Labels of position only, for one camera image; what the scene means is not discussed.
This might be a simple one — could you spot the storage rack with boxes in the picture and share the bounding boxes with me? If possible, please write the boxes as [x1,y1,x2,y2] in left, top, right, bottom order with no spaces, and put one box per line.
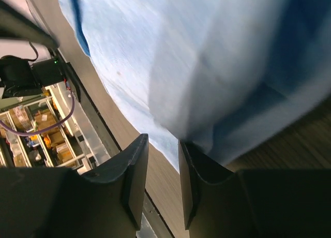
[1,92,82,170]

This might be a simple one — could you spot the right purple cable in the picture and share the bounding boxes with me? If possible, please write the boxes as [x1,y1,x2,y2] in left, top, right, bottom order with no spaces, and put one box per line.
[0,93,76,138]

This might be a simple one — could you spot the aluminium frame rail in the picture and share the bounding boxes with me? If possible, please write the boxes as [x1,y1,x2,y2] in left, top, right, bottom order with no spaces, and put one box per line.
[47,82,110,174]

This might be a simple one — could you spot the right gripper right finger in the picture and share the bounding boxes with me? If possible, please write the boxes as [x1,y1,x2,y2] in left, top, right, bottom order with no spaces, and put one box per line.
[178,142,330,237]

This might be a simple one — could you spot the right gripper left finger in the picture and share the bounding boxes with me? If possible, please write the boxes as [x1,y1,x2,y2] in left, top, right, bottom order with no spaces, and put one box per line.
[1,134,149,237]

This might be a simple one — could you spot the light blue long sleeve shirt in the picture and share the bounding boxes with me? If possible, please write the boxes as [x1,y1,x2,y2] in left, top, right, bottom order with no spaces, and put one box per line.
[58,0,330,169]

